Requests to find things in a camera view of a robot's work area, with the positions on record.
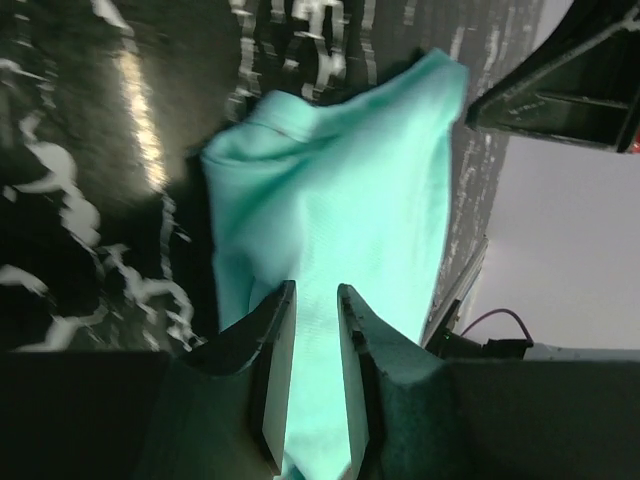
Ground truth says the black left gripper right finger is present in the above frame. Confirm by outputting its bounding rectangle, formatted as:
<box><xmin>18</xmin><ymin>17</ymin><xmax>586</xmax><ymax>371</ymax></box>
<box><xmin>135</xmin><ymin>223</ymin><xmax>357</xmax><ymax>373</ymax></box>
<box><xmin>338</xmin><ymin>285</ymin><xmax>639</xmax><ymax>479</ymax></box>

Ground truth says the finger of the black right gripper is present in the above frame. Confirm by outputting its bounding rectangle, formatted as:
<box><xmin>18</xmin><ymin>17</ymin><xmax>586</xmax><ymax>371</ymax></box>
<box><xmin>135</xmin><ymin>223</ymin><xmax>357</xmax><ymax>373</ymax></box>
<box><xmin>465</xmin><ymin>0</ymin><xmax>639</xmax><ymax>153</ymax></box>

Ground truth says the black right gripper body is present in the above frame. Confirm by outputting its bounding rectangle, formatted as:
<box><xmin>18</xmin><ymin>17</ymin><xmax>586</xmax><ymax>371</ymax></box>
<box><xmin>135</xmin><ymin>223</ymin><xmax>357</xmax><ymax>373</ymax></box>
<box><xmin>425</xmin><ymin>329</ymin><xmax>534</xmax><ymax>360</ymax></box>

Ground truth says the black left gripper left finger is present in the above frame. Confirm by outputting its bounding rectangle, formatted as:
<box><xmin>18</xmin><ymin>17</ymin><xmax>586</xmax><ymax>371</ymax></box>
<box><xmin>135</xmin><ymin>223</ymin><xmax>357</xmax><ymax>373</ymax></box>
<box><xmin>1</xmin><ymin>281</ymin><xmax>296</xmax><ymax>479</ymax></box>

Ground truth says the teal t shirt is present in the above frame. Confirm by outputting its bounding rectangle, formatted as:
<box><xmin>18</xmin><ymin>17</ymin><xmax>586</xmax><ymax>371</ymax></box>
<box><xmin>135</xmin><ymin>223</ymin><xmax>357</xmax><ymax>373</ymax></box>
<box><xmin>202</xmin><ymin>49</ymin><xmax>468</xmax><ymax>479</ymax></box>

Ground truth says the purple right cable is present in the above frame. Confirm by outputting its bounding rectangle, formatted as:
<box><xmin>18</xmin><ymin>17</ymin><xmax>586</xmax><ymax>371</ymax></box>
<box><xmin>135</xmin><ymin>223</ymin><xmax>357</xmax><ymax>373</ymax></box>
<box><xmin>459</xmin><ymin>308</ymin><xmax>534</xmax><ymax>344</ymax></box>

